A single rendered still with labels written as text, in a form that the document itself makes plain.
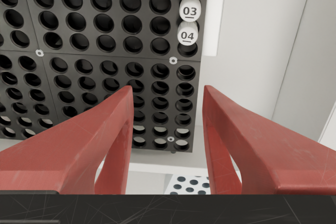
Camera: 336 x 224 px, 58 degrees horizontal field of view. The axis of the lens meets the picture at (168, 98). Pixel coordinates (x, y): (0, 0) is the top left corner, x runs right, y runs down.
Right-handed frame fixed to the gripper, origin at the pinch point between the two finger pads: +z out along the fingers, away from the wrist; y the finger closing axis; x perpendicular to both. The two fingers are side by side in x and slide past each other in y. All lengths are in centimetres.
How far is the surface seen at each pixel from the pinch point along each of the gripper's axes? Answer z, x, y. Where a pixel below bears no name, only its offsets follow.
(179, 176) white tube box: 19.8, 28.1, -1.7
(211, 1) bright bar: 13.2, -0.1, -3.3
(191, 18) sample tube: 6.9, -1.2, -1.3
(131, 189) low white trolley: 23.5, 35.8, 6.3
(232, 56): 14.3, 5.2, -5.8
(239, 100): 14.3, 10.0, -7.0
